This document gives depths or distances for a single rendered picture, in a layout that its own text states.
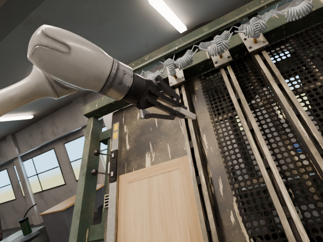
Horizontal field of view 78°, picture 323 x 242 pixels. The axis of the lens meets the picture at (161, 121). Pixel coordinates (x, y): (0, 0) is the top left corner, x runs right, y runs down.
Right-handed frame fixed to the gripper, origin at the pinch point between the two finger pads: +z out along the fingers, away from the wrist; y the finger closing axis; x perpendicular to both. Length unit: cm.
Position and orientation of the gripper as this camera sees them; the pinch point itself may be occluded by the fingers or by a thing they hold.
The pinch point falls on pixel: (184, 113)
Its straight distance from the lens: 61.5
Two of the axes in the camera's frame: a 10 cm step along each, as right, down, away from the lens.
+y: 2.9, -9.4, 1.5
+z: 7.9, 3.3, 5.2
